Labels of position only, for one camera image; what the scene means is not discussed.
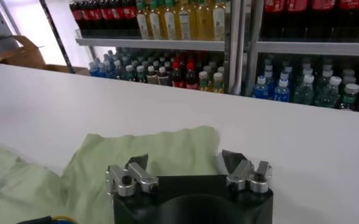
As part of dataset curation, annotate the green tinted water bottle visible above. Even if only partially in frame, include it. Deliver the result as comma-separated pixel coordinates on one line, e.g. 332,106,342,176
105,59,116,79
291,74,316,106
113,60,125,80
315,75,342,109

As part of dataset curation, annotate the black window frame post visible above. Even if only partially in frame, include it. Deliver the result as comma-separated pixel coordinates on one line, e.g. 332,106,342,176
40,0,76,74

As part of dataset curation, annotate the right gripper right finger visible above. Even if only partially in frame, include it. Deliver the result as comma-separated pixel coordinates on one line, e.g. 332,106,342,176
221,149,274,195

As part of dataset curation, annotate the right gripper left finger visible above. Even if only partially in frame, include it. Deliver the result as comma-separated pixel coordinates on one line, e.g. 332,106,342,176
104,153,160,198

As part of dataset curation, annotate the brown cardboard box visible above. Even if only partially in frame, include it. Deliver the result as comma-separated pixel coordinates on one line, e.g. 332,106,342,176
0,35,90,76

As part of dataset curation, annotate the white cap green label bottle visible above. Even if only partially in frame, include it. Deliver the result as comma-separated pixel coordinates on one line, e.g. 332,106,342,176
124,65,135,82
135,65,146,83
337,83,359,111

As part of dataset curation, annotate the green cap yellow tea bottle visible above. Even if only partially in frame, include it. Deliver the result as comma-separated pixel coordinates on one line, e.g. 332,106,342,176
197,71,210,91
194,0,213,41
162,0,179,41
211,72,226,94
177,0,196,41
136,0,151,40
149,0,164,40
211,0,227,42

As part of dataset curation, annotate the light green polo shirt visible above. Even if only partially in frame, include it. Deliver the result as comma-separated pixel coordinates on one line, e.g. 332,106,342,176
0,125,221,224

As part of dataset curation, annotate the red cap cola bottle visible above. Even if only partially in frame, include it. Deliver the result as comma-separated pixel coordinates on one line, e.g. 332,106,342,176
308,0,338,40
335,0,359,41
284,0,310,40
91,0,104,38
102,0,116,38
170,59,183,88
114,0,127,38
80,0,93,37
261,0,286,40
125,0,138,39
69,0,82,37
185,60,198,90

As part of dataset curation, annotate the white cap brown label bottle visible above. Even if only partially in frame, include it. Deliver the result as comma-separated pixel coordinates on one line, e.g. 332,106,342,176
157,66,169,86
146,65,158,85

